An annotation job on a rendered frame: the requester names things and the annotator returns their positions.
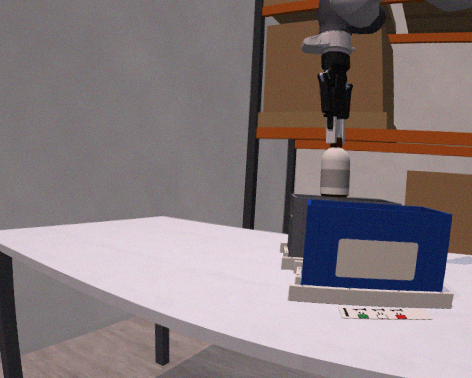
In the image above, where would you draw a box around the white bottle with grey label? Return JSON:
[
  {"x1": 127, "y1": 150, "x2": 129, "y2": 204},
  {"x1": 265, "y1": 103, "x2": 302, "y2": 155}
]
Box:
[{"x1": 320, "y1": 134, "x2": 350, "y2": 197}]

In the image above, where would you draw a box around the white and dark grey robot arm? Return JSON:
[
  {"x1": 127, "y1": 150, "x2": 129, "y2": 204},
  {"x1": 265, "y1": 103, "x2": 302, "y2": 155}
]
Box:
[{"x1": 302, "y1": 0, "x2": 472, "y2": 55}]

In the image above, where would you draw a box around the white paper pick list strip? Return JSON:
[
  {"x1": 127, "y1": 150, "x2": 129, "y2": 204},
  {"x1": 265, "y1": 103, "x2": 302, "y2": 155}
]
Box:
[{"x1": 338, "y1": 307, "x2": 433, "y2": 320}]

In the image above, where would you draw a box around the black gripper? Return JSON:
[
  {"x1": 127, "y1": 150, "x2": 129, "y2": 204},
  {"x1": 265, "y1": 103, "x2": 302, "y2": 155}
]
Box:
[{"x1": 317, "y1": 51, "x2": 353, "y2": 145}]

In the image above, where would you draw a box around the grey divided crate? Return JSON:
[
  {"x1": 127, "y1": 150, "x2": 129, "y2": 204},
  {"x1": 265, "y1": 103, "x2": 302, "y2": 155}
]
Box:
[{"x1": 287, "y1": 194, "x2": 402, "y2": 258}]

